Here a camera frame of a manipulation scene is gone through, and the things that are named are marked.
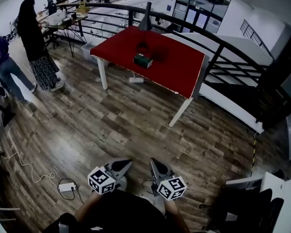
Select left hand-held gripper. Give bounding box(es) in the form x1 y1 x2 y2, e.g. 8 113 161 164
87 158 134 196

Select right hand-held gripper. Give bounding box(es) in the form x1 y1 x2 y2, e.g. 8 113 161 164
149 157 188 201

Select green container box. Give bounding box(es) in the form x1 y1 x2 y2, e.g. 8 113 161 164
132 53 154 69

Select person's right forearm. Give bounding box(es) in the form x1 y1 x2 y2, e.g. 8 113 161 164
164 199 191 233

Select person's left forearm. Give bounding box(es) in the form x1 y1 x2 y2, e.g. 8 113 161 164
74 191 103 224

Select person's black clothing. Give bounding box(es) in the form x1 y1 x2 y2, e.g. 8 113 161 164
42 189 185 233

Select white power strip with plug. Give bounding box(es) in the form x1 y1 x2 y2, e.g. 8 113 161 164
58 183 78 193

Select yellow black hazard strip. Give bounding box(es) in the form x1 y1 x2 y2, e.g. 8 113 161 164
251 133 258 177

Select red topped white table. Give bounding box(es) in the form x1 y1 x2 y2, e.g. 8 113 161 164
89 25 210 128

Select white cabinet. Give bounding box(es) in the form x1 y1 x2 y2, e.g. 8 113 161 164
225 171 291 233

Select clear plastic storage bin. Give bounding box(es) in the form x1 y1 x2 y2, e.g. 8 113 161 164
81 41 99 63

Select black curved metal railing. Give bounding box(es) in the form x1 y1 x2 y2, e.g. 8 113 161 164
55 0 275 131

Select black desk lamp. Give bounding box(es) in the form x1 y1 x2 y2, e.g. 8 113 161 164
135 1 153 54

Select wooden desk with black legs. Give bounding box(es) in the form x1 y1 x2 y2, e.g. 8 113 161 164
40 15 89 58

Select glass double door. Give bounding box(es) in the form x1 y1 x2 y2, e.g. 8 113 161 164
183 5 210 33

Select yellow cardboard box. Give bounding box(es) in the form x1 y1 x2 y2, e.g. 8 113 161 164
75 1 91 17

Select black floor cable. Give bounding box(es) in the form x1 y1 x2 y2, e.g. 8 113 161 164
57 178 86 204

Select cream floor cable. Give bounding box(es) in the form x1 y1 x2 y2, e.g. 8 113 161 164
0 127 57 184

